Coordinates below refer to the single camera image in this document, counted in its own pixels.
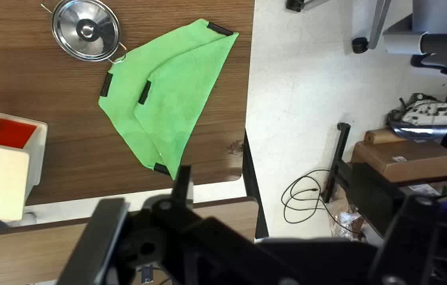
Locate black bulky equipment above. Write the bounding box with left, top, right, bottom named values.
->
left=111, top=163, right=395, bottom=285

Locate black metal table frame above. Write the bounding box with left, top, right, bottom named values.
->
left=241, top=130, right=271, bottom=241

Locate brown cardboard box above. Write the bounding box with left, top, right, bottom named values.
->
left=352, top=127, right=447, bottom=184

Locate grey office chair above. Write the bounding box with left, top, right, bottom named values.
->
left=286, top=0, right=447, bottom=100

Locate silver plastic bag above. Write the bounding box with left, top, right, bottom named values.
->
left=386, top=94, right=447, bottom=143

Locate green cloth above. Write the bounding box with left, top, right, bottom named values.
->
left=97, top=18, right=241, bottom=182

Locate black upright stand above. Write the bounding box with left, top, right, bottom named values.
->
left=322, top=121, right=352, bottom=206

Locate silver metal bowl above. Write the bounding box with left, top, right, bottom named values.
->
left=40, top=0, right=130, bottom=65

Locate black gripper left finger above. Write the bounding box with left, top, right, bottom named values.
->
left=56, top=197, right=132, bottom=285

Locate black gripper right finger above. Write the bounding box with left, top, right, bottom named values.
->
left=370, top=195, right=443, bottom=285

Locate black floor cable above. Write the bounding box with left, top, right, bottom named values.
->
left=279, top=168, right=338, bottom=227

